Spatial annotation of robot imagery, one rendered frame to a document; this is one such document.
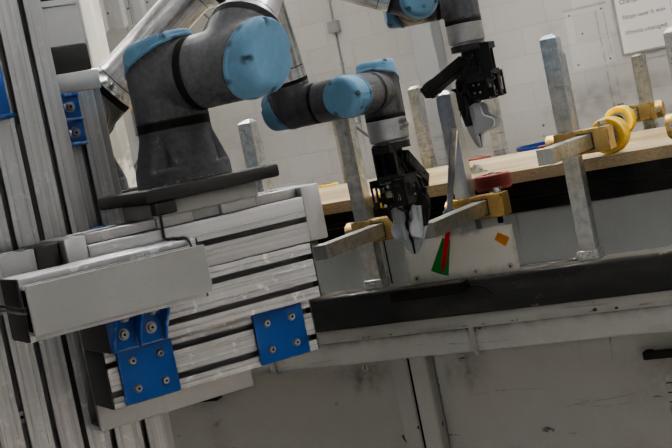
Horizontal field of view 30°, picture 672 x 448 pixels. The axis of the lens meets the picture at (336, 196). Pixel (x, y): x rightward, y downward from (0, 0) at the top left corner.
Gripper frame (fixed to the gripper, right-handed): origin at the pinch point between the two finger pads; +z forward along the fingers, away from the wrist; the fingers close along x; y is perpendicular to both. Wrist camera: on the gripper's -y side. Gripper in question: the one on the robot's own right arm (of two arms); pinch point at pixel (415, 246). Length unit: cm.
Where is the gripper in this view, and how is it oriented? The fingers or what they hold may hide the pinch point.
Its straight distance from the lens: 235.7
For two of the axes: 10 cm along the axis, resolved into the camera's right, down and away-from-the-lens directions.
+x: 8.8, -1.5, -4.6
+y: -4.4, 1.3, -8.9
